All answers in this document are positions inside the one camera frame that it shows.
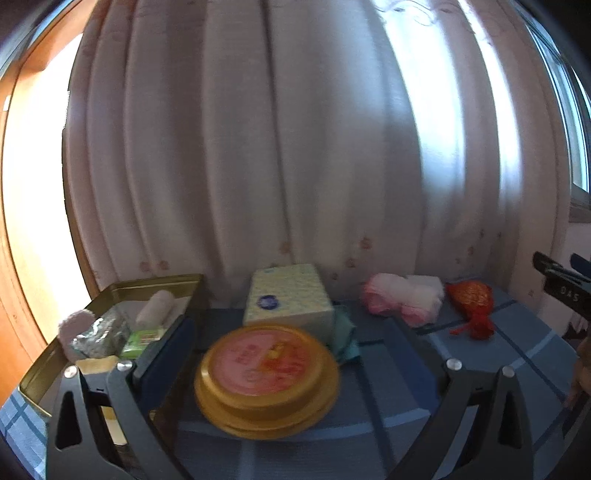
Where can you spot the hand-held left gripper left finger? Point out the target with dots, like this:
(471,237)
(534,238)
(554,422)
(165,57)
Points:
(161,364)

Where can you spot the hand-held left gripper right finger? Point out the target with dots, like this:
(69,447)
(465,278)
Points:
(425,383)

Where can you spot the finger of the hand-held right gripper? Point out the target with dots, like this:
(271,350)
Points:
(561,290)
(582,264)

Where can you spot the green packaged sponge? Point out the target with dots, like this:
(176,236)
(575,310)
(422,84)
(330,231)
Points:
(141,342)

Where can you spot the white cloth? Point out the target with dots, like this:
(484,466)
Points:
(156,308)

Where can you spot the shiny plastic bag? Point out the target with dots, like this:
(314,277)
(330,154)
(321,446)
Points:
(104,334)

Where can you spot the yellow sponge block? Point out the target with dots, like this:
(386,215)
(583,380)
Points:
(94,364)

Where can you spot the pink fluffy puff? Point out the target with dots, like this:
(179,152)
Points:
(74,334)

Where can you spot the gold metal tin tray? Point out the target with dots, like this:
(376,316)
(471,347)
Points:
(60,374)

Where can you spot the pink soft cloth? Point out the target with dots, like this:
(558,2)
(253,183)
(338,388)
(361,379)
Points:
(383,295)

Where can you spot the person's right hand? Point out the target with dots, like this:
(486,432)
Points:
(577,374)

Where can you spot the blue plaid tablecloth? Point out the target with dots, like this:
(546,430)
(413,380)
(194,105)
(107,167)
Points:
(378,401)

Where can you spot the white pink towel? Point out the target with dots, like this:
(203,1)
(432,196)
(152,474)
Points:
(425,297)

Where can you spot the green cloth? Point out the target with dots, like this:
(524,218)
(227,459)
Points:
(345,339)

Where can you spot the pale green tissue pack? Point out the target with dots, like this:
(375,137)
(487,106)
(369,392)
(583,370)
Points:
(286,300)

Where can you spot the floral beige curtain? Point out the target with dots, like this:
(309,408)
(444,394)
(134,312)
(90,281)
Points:
(277,138)

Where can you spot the wooden door frame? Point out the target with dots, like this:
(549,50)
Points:
(27,300)

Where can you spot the window frame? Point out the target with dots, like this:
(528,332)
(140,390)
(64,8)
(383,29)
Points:
(572,115)

